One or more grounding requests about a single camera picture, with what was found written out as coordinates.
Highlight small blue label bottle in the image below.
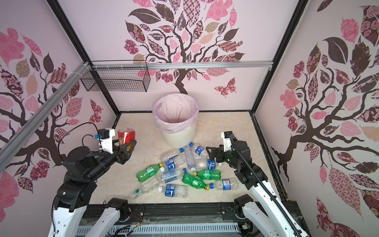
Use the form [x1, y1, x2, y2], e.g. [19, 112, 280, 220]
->
[189, 142, 209, 159]

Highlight red label orange bottle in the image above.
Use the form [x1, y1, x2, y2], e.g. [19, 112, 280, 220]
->
[117, 128, 136, 146]

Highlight clear bottle white cap blue label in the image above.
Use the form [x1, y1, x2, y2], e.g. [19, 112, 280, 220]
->
[195, 159, 218, 170]

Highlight green bottle yellow cap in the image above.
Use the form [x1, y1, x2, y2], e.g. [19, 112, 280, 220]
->
[181, 173, 210, 191]
[136, 163, 163, 183]

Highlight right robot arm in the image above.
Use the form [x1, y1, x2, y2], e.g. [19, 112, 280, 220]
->
[206, 135, 309, 237]

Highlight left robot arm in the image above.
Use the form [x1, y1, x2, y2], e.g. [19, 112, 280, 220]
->
[49, 141, 137, 237]

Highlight cream ribbed trash bin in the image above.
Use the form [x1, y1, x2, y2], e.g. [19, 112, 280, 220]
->
[162, 126, 196, 149]

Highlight pink plastic bin liner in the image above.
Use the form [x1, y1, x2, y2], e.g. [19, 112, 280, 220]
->
[152, 93, 199, 134]

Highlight clear bottle blue cap tall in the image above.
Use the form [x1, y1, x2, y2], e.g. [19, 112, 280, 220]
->
[183, 144, 196, 172]

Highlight blue label bottle right lower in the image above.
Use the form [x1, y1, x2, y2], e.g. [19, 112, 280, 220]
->
[209, 178, 238, 191]

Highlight clear bottle blue cap crushed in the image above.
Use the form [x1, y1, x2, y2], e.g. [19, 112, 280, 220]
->
[160, 149, 184, 163]

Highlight clear bottle green cap lower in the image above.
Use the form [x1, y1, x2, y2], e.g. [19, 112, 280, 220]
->
[130, 177, 161, 199]

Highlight clear bottle blue cap centre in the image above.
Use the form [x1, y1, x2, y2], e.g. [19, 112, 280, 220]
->
[159, 168, 187, 184]

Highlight blue label bottle front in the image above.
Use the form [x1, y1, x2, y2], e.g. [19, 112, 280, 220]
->
[158, 184, 188, 198]

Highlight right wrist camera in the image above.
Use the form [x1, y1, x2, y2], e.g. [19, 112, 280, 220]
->
[221, 131, 234, 152]

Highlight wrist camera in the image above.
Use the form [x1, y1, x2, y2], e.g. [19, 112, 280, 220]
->
[95, 128, 115, 154]
[221, 131, 234, 152]

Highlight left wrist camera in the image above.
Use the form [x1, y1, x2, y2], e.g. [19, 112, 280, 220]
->
[95, 128, 115, 154]

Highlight black base frame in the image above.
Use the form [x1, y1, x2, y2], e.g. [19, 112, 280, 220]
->
[59, 200, 311, 237]

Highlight black wire basket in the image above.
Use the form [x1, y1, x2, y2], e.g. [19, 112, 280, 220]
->
[81, 59, 151, 92]

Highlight white slotted cable duct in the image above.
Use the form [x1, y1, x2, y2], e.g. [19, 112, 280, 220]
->
[76, 223, 240, 237]

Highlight horizontal aluminium rail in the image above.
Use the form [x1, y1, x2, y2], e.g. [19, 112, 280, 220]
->
[92, 61, 273, 70]

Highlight diagonal aluminium rail left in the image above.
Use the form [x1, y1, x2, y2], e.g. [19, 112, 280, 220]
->
[1, 62, 90, 170]

